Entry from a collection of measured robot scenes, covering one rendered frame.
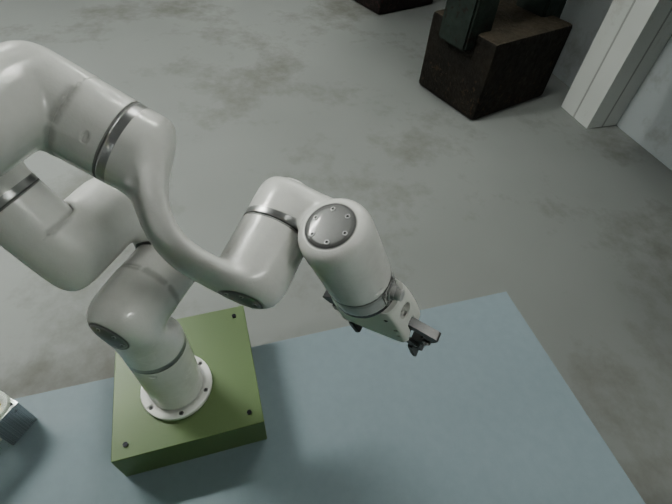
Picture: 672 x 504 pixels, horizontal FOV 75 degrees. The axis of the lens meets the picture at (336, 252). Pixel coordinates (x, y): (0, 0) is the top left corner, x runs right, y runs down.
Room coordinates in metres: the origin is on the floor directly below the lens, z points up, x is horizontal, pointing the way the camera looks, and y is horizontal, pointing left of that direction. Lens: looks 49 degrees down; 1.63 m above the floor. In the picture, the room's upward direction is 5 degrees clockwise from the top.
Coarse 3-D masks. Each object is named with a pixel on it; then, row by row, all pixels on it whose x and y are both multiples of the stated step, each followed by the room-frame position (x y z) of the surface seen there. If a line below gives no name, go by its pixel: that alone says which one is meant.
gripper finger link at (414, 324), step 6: (414, 318) 0.30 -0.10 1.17; (408, 324) 0.29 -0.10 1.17; (414, 324) 0.29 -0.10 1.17; (420, 324) 0.30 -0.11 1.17; (426, 324) 0.30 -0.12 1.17; (414, 330) 0.29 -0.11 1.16; (420, 330) 0.29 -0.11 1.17; (426, 330) 0.29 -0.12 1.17; (432, 330) 0.29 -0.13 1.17; (426, 336) 0.29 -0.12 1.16; (432, 336) 0.28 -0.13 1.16; (438, 336) 0.29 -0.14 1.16; (432, 342) 0.29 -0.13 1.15
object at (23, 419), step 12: (12, 408) 0.27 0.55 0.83; (24, 408) 0.28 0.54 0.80; (0, 420) 0.24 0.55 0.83; (12, 420) 0.25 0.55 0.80; (24, 420) 0.26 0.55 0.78; (0, 432) 0.23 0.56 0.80; (12, 432) 0.24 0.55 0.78; (24, 432) 0.25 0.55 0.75; (0, 444) 0.22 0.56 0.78; (12, 444) 0.23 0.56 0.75; (0, 456) 0.20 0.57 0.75
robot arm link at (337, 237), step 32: (256, 192) 0.34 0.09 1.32; (288, 192) 0.33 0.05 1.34; (288, 224) 0.30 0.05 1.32; (320, 224) 0.28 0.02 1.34; (352, 224) 0.28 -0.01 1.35; (320, 256) 0.25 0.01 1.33; (352, 256) 0.25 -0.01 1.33; (384, 256) 0.29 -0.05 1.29; (352, 288) 0.26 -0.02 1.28; (384, 288) 0.28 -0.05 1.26
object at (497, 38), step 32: (448, 0) 3.02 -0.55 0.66; (480, 0) 2.85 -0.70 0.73; (512, 0) 3.55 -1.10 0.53; (544, 0) 3.30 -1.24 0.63; (448, 32) 2.96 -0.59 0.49; (480, 32) 2.90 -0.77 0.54; (512, 32) 2.96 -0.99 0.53; (544, 32) 3.03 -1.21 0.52; (448, 64) 3.02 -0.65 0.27; (480, 64) 2.81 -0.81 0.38; (512, 64) 2.88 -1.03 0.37; (544, 64) 3.11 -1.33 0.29; (448, 96) 2.96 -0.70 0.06; (480, 96) 2.76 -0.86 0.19; (512, 96) 2.97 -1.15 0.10
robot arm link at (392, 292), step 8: (392, 272) 0.31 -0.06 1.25; (392, 280) 0.29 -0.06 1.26; (392, 288) 0.29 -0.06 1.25; (384, 296) 0.28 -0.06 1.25; (392, 296) 0.28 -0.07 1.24; (400, 296) 0.28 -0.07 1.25; (368, 304) 0.27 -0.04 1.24; (376, 304) 0.27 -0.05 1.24; (384, 304) 0.28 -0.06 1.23; (352, 312) 0.27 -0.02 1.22; (360, 312) 0.27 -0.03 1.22; (368, 312) 0.27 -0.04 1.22; (376, 312) 0.27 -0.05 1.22
